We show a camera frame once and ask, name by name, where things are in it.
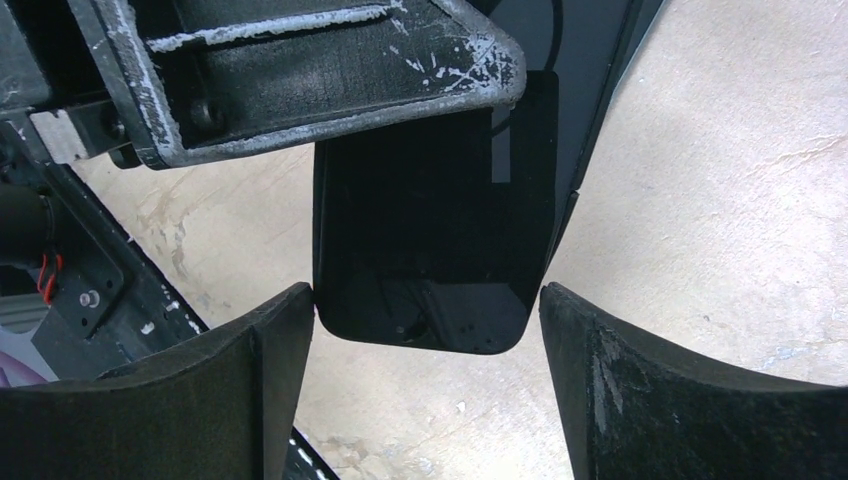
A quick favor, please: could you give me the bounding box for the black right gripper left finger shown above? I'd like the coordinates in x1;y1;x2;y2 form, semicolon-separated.
1;283;314;479

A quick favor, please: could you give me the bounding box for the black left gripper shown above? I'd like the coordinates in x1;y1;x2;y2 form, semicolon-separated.
1;1;133;166

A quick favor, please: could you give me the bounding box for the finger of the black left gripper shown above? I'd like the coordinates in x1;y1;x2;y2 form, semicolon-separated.
70;0;527;170

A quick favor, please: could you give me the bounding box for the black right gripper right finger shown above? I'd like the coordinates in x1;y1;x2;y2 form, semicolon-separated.
539;283;847;479

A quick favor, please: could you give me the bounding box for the black phone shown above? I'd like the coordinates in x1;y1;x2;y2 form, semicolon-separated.
313;71;559;355

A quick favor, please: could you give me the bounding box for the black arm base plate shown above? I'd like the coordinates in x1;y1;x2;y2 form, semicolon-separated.
0;119;346;480

